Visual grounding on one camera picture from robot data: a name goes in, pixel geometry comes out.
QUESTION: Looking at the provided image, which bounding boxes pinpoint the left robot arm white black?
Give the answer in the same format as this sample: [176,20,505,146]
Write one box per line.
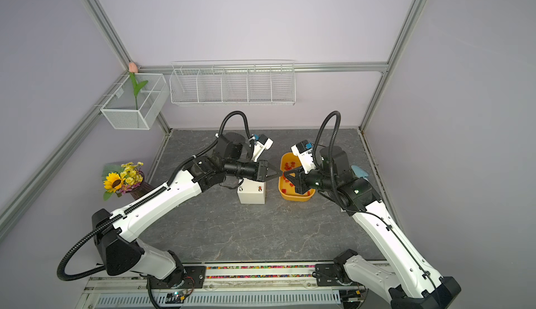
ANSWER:
[57,111,281,287]

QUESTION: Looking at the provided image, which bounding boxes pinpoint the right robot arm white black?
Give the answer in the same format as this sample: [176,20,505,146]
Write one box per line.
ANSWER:
[283,111,461,308]

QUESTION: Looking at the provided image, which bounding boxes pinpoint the red sleeves pile in tray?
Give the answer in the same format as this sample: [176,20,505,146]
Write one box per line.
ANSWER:
[281,161,299,194]

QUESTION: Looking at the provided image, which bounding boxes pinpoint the white box with screws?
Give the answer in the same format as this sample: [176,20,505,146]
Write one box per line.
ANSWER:
[237,179,266,205]

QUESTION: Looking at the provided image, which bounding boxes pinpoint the yellow plastic tray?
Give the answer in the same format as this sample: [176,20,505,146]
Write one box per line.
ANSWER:
[278,153,315,202]

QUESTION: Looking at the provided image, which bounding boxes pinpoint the light blue spatula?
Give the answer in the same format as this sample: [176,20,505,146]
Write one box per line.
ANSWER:
[351,165,369,180]

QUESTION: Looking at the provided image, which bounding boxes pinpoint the sunflower bouquet in vase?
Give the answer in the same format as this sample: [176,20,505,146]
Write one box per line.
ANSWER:
[101,162,154,201]

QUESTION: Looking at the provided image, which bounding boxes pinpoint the small white mesh basket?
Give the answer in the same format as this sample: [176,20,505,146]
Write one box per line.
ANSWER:
[100,73,170,130]

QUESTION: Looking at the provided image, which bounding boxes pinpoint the artificial pink tulip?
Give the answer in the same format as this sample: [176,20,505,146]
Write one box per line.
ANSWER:
[128,62,148,110]

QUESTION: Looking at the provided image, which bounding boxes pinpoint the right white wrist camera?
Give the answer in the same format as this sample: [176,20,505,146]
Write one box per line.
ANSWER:
[291,140,316,174]

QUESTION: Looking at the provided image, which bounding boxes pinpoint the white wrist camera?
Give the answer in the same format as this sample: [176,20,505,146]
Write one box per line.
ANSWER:
[291,140,316,174]
[251,134,273,162]

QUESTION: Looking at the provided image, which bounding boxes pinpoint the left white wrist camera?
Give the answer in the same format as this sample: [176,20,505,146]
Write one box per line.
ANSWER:
[251,134,273,162]

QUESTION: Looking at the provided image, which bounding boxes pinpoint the long white wire basket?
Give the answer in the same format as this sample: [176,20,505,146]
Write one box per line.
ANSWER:
[170,60,297,106]

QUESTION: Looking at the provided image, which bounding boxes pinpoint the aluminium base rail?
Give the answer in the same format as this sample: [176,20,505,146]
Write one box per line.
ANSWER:
[83,259,436,293]

